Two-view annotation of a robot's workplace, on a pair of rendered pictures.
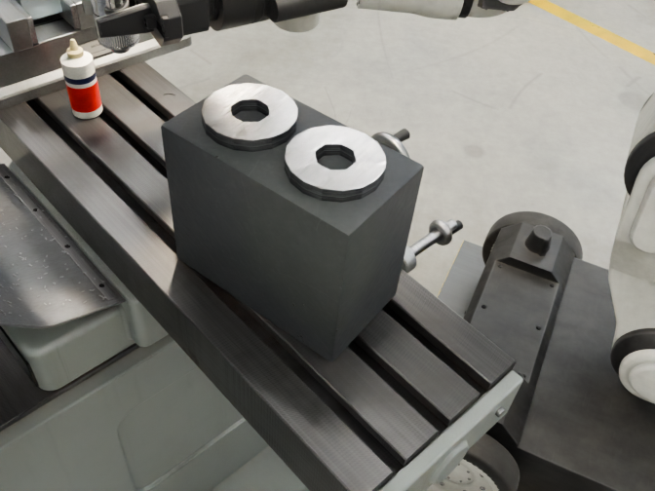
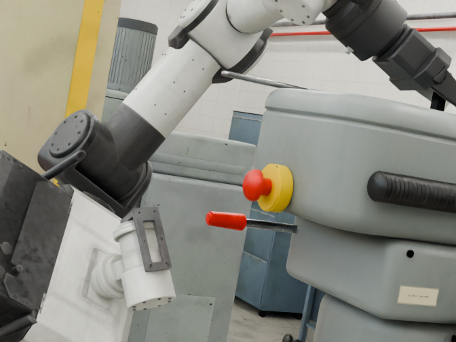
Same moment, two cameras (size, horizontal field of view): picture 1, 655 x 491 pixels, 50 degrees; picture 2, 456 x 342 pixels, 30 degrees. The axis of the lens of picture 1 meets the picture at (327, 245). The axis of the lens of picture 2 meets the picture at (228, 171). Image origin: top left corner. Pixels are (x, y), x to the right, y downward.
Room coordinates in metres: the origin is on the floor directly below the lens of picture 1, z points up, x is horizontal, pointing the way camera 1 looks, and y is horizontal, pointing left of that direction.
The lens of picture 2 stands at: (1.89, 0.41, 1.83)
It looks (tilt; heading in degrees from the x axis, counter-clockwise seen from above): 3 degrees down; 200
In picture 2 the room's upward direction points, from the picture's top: 10 degrees clockwise
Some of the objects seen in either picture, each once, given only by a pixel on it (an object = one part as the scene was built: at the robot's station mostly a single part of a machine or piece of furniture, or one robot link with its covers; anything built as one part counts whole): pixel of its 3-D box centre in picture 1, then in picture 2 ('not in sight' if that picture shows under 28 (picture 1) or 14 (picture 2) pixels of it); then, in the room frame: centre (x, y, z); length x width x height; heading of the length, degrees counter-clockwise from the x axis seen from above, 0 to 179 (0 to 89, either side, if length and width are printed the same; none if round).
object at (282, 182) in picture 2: not in sight; (274, 188); (0.88, 0.10, 1.76); 0.06 x 0.02 x 0.06; 47
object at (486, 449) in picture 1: (454, 468); not in sight; (0.53, -0.24, 0.50); 0.20 x 0.05 x 0.20; 69
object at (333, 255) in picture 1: (288, 211); not in sight; (0.51, 0.04, 1.05); 0.22 x 0.12 x 0.20; 57
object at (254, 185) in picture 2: not in sight; (258, 185); (0.89, 0.09, 1.76); 0.04 x 0.03 x 0.04; 47
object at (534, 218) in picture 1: (531, 254); not in sight; (1.02, -0.43, 0.50); 0.20 x 0.05 x 0.20; 69
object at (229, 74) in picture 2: not in sight; (299, 89); (0.75, 0.08, 1.89); 0.24 x 0.04 x 0.01; 140
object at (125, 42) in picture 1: (115, 16); not in sight; (0.71, 0.26, 1.13); 0.05 x 0.05 x 0.06
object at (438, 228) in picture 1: (427, 241); not in sight; (1.00, -0.20, 0.53); 0.22 x 0.06 x 0.06; 137
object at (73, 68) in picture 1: (80, 76); not in sight; (0.77, 0.35, 1.01); 0.04 x 0.04 x 0.11
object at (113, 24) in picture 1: (127, 24); not in sight; (0.68, 0.24, 1.14); 0.06 x 0.02 x 0.03; 124
